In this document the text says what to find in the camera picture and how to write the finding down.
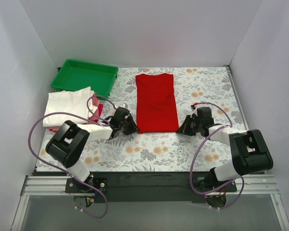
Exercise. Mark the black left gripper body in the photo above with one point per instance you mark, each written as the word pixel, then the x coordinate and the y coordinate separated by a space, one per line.
pixel 127 123

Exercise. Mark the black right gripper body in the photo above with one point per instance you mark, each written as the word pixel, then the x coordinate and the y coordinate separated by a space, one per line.
pixel 190 125

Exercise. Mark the red t shirt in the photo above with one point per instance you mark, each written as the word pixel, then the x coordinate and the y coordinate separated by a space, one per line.
pixel 156 105

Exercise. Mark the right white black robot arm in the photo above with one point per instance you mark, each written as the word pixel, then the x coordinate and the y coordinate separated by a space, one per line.
pixel 249 151

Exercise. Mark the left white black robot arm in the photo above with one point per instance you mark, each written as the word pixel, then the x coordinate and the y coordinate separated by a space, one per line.
pixel 70 139

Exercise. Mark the pink folded t shirt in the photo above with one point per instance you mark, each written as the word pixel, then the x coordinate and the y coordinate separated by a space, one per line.
pixel 97 108

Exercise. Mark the floral patterned table mat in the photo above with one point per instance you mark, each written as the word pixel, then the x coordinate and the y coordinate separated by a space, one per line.
pixel 212 86

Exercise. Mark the white folded t shirt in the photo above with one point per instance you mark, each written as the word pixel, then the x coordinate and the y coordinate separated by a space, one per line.
pixel 83 92

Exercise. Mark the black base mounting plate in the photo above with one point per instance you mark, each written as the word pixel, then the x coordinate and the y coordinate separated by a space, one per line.
pixel 146 186

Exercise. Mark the green plastic tray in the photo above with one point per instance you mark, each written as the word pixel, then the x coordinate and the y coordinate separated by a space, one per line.
pixel 75 75

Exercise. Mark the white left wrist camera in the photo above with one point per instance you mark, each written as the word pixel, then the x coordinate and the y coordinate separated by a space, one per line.
pixel 124 105

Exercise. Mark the aluminium frame rail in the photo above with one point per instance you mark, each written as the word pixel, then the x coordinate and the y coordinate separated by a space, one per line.
pixel 258 184

